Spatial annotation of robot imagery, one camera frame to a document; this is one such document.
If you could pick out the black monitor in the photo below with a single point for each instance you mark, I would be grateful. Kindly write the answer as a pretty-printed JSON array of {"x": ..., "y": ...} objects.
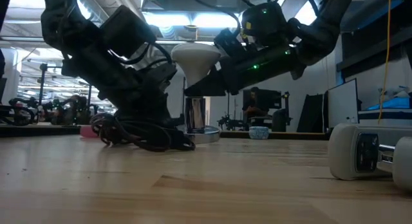
[{"x": 273, "y": 98}]

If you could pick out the white panel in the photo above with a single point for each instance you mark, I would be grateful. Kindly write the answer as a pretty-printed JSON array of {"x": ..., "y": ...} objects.
[{"x": 342, "y": 103}]

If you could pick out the black background robot arm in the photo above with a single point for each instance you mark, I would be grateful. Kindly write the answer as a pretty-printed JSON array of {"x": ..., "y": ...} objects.
[
  {"x": 16, "y": 114},
  {"x": 230, "y": 122}
]

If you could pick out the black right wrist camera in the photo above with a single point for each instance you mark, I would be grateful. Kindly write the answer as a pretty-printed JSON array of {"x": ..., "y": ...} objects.
[{"x": 264, "y": 21}]

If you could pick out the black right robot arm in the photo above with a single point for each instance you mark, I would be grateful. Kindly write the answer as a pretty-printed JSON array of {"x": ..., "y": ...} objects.
[{"x": 322, "y": 31}]

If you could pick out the white box navy stripe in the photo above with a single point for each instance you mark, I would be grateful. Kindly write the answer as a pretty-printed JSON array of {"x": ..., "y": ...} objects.
[{"x": 386, "y": 117}]

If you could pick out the blue cover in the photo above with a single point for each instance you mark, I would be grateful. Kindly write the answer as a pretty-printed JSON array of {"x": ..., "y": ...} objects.
[{"x": 391, "y": 103}]

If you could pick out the person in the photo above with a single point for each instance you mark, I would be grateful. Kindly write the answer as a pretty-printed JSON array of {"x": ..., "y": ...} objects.
[{"x": 254, "y": 105}]

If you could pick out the black panel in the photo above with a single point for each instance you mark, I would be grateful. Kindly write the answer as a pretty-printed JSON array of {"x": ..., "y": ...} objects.
[{"x": 309, "y": 113}]

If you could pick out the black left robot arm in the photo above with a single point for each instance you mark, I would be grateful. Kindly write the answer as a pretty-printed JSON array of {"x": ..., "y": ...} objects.
[{"x": 74, "y": 40}]

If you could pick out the black camera stand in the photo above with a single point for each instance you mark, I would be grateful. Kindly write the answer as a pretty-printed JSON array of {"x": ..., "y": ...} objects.
[{"x": 42, "y": 89}]

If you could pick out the black chair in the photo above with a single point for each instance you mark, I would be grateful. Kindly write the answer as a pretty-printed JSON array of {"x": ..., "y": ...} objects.
[{"x": 281, "y": 119}]

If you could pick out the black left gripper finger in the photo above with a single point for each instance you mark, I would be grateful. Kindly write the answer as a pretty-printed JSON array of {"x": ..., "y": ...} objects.
[{"x": 170, "y": 117}]

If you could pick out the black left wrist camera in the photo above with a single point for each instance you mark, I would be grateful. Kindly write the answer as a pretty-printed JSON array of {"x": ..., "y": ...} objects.
[{"x": 128, "y": 31}]

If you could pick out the pink case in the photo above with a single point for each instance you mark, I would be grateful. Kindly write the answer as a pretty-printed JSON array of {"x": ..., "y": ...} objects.
[{"x": 87, "y": 131}]

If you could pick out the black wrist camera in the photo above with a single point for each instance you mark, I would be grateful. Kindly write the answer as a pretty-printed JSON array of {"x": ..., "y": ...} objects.
[
  {"x": 264, "y": 21},
  {"x": 128, "y": 31}
]

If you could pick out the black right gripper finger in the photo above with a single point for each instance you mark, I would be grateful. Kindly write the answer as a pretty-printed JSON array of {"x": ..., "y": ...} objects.
[{"x": 209, "y": 87}]

